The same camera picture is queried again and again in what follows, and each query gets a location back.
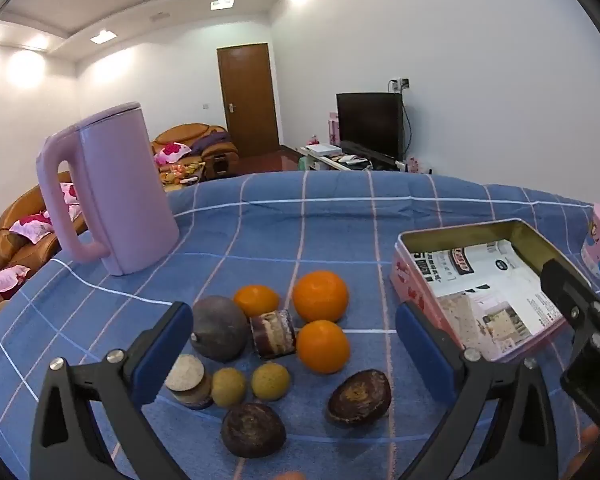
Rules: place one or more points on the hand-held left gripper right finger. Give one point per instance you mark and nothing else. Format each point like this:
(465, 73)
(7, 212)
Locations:
(422, 355)

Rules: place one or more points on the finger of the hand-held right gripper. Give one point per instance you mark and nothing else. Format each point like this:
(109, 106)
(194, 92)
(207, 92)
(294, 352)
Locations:
(565, 285)

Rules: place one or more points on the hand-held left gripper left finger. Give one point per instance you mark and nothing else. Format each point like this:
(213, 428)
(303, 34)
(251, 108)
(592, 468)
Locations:
(162, 355)

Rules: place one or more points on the large purple round root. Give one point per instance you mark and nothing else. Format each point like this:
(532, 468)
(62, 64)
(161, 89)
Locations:
(220, 327)

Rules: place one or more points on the small yellow-green fruit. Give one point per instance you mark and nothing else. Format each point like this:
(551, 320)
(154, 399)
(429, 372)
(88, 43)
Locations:
(270, 381)
(228, 386)

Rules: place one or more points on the oval dark water chestnut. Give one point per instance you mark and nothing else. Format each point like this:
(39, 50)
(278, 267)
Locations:
(359, 396)

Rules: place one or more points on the pink metal tin box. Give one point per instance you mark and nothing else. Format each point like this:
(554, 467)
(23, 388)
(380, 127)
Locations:
(410, 280)

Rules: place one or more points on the medium orange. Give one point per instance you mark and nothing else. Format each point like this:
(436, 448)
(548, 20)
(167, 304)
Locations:
(323, 346)

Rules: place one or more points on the small orange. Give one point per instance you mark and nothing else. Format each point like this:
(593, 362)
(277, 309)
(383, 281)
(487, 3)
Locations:
(256, 300)

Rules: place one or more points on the round dark water chestnut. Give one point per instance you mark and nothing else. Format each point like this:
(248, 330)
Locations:
(252, 430)

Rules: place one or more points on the large orange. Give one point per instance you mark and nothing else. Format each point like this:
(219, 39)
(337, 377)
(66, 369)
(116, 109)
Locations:
(321, 296)

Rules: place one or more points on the printed paper lining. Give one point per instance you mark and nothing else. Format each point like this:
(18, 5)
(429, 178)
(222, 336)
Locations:
(480, 285)

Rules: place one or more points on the blue plaid blanket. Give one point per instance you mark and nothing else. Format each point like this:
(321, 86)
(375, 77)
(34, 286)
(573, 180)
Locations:
(330, 230)

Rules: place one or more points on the lilac electric kettle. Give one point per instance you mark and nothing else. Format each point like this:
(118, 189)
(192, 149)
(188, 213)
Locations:
(125, 185)

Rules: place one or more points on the pink floral cushion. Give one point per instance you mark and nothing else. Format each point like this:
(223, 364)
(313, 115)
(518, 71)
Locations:
(172, 151)
(70, 193)
(32, 225)
(2, 282)

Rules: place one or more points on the coffee table with snacks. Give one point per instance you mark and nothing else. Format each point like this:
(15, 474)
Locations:
(182, 175)

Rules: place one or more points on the brown leather sofa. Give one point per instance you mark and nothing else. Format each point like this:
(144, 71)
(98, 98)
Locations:
(10, 252)

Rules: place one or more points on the small pink gift bag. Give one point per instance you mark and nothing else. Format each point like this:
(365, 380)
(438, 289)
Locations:
(413, 165)

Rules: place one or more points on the white television stand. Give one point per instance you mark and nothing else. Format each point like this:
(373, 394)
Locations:
(340, 162)

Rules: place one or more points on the brown leather armchair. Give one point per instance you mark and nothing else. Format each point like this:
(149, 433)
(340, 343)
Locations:
(220, 152)

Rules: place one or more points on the purple throw blanket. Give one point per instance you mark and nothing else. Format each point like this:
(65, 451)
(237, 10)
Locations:
(211, 141)

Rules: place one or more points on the white set-top box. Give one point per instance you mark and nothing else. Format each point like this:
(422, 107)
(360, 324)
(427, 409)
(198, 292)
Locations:
(322, 149)

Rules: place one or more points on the black television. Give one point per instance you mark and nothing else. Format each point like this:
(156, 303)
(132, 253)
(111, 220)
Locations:
(370, 122)

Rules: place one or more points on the tall pink gift bag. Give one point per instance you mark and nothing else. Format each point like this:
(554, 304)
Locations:
(334, 129)

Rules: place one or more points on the brown wooden door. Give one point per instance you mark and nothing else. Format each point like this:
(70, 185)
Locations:
(247, 100)

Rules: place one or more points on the square ceiling light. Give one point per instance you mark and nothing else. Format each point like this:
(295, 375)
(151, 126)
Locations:
(103, 36)
(221, 4)

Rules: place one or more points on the wall socket with plugs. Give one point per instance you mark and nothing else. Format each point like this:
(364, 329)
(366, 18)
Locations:
(400, 83)

